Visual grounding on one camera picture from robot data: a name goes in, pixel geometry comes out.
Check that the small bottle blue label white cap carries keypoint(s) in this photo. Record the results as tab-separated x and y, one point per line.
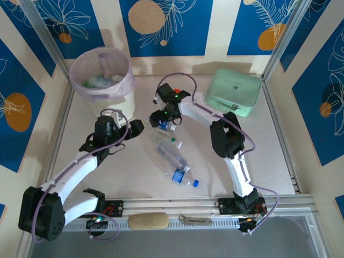
164	125

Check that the clear bottle green neck band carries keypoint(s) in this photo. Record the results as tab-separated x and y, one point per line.
161	135

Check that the long clear bottle white cap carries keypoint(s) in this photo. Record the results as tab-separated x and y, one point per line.
172	157

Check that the clear bottle blue label blue cap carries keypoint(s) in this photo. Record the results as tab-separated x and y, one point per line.
178	176

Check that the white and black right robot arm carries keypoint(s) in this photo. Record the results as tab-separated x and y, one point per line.
239	174

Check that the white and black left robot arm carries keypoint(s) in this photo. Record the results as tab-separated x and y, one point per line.
75	172

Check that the white ribbed waste bin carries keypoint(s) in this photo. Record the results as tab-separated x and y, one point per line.
126	104

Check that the translucent purple bin liner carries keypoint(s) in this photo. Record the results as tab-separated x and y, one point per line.
80	67

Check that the mint green lidded box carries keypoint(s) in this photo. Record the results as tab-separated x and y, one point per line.
233	86

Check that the beige oblong pad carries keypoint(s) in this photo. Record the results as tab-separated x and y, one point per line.
147	221

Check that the aluminium side rail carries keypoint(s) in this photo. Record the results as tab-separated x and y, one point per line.
270	92
65	107

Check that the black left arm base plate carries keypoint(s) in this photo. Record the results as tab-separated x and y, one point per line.
115	208

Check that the aluminium rail frame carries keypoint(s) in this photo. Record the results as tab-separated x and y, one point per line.
172	205

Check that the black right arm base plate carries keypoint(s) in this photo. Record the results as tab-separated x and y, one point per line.
227	205

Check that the flat metal bracket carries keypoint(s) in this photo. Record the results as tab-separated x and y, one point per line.
194	220

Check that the aluminium frame post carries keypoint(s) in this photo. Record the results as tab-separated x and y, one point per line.
40	27
289	27

